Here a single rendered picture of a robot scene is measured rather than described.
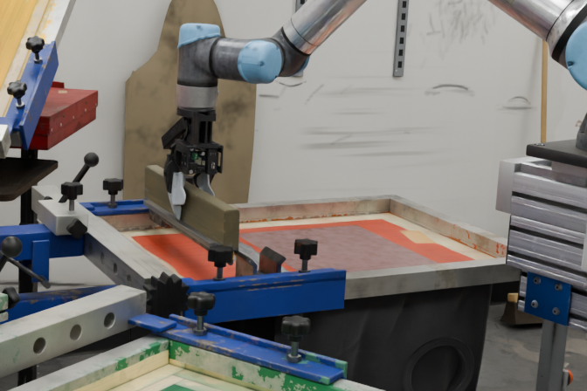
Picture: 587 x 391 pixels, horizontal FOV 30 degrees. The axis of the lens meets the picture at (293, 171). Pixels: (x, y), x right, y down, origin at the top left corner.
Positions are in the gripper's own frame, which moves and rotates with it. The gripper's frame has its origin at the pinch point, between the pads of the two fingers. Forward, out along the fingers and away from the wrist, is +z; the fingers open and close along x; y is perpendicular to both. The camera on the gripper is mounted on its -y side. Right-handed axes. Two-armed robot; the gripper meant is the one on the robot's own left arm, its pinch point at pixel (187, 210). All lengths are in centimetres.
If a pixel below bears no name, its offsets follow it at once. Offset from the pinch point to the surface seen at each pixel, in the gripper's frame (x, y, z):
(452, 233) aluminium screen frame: 62, 0, 8
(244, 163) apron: 104, -193, 32
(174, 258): -1.3, -2.7, 10.0
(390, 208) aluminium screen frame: 62, -25, 9
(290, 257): 20.9, 3.2, 9.9
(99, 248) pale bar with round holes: -21.0, 11.5, 2.6
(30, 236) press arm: -30.7, 3.0, 2.0
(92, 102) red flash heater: 21, -128, -2
